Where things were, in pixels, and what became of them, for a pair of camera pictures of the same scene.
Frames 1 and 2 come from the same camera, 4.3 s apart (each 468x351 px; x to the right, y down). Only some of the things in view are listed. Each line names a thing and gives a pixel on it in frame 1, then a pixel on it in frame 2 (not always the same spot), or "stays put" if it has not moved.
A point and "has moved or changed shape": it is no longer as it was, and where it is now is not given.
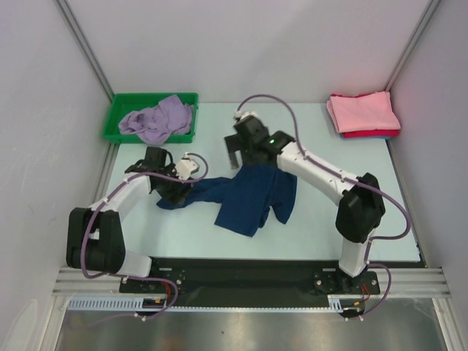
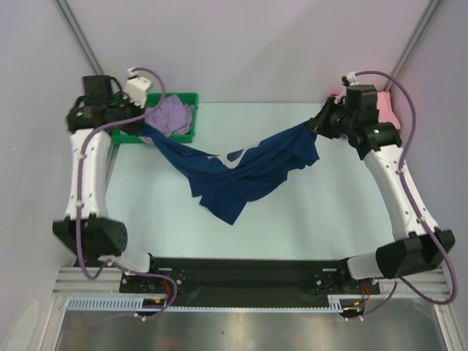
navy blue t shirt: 246,198 has moved or changed shape
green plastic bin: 123,104 stays put
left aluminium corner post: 86,47 stays put
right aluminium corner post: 429,12 stays put
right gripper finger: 234,143 to 322,123
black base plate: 250,282 stays put
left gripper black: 174,196 to 137,110
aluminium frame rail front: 398,283 stays put
